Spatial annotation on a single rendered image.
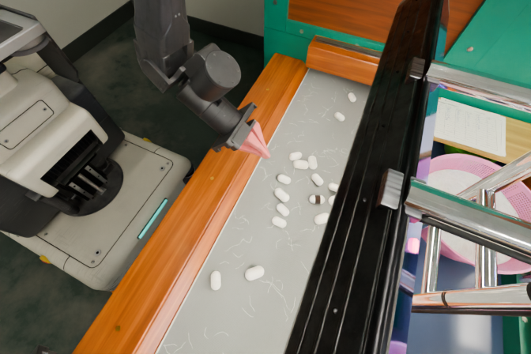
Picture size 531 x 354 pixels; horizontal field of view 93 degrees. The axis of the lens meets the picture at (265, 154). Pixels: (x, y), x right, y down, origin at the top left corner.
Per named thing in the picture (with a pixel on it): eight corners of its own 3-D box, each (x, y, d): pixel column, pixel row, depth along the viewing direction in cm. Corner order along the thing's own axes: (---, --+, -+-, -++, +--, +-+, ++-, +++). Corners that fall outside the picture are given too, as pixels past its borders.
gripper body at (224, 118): (260, 107, 47) (231, 79, 44) (235, 148, 42) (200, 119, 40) (242, 117, 52) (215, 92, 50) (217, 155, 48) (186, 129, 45)
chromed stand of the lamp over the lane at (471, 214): (302, 276, 55) (383, 209, 17) (328, 198, 65) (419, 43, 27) (389, 318, 51) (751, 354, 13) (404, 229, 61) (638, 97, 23)
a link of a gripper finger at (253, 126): (284, 144, 49) (249, 112, 45) (269, 175, 46) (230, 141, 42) (263, 151, 54) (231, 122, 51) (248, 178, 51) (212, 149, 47)
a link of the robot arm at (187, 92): (185, 77, 46) (166, 97, 43) (200, 58, 41) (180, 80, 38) (214, 103, 49) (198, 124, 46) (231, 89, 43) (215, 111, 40)
